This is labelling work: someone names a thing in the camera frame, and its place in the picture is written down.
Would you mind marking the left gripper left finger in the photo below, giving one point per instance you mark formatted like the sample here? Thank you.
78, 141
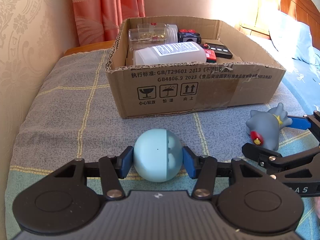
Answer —
113, 169

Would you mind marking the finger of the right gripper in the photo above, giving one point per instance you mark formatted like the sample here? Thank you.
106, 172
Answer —
310, 122
275, 162

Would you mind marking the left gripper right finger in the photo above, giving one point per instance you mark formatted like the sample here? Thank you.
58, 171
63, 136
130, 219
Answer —
203, 169

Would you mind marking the light blue earbuds case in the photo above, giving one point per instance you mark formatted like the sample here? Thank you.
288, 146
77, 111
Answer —
158, 155

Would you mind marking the red toy fire truck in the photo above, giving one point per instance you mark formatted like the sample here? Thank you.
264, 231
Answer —
210, 54

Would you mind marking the black digital kitchen timer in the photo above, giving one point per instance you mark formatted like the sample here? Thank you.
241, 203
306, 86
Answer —
219, 49

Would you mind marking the clear plastic jar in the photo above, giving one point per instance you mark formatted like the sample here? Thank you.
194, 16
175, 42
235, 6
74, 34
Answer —
136, 44

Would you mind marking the grey shark figurine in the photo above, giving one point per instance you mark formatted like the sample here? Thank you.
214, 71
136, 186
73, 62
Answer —
264, 127

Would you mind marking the grey checked blanket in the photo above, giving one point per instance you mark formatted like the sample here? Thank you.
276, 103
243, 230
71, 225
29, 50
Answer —
74, 115

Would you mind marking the open cardboard box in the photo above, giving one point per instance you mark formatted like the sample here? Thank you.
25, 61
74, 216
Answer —
251, 76

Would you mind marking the light blue pillow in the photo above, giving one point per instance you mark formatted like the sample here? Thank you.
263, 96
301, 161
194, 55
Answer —
293, 38

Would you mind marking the white plastic bottle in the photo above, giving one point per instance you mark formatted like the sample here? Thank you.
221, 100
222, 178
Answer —
170, 53

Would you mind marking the wooden headboard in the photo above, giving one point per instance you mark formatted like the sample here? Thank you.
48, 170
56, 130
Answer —
301, 10

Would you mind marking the wooden bedside table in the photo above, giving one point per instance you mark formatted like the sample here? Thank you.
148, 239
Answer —
90, 47

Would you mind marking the dark blue toy cube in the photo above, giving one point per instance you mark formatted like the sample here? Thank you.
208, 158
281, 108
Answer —
190, 35

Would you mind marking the jar of yellow capsules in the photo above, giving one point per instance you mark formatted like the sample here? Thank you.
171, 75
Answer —
154, 32

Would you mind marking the pink patterned curtain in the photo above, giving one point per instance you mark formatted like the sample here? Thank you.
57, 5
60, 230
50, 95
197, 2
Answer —
100, 20

